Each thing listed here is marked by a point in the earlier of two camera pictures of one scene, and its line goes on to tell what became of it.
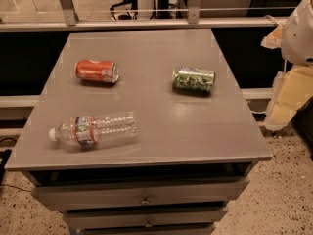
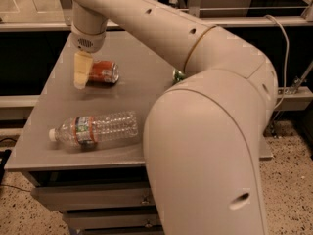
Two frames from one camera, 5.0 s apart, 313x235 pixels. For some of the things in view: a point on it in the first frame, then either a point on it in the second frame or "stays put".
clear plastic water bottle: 96,128 stays put
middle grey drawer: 145,218 stays put
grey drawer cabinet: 194,153 stays put
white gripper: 298,38 to 87,42
